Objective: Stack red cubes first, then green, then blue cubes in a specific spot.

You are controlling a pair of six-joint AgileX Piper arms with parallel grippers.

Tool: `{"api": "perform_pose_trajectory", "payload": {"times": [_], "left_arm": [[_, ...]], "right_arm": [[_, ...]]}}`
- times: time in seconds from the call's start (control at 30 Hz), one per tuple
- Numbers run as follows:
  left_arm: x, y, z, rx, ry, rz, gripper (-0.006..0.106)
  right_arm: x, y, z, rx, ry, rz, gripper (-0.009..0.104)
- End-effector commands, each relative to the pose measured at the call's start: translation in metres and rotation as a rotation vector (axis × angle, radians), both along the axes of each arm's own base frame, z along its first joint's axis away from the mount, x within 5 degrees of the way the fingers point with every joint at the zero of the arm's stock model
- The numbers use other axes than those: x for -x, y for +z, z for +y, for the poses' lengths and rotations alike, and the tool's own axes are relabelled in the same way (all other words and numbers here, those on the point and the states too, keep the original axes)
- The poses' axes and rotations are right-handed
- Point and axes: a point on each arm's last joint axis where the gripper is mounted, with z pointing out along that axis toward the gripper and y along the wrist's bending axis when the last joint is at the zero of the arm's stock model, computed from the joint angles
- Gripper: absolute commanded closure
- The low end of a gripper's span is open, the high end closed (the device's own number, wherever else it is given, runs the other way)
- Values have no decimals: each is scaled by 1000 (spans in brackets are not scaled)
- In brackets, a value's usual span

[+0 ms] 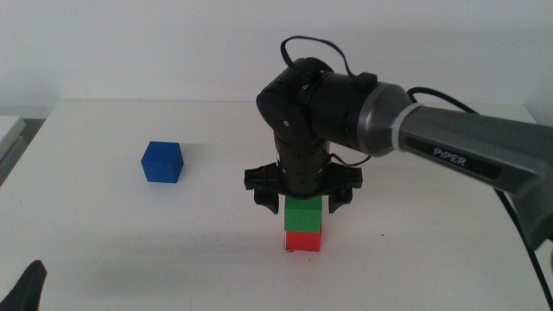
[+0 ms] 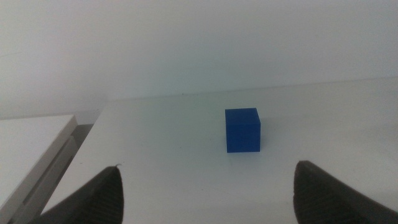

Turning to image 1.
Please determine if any green cube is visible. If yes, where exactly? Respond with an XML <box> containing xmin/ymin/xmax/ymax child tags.
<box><xmin>283</xmin><ymin>195</ymin><xmax>324</xmax><ymax>234</ymax></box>

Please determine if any blue cube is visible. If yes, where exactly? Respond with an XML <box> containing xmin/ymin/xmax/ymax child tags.
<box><xmin>140</xmin><ymin>141</ymin><xmax>185</xmax><ymax>184</ymax></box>

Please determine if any red cube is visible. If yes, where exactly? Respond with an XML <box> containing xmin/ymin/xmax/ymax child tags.
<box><xmin>284</xmin><ymin>231</ymin><xmax>323</xmax><ymax>253</ymax></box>

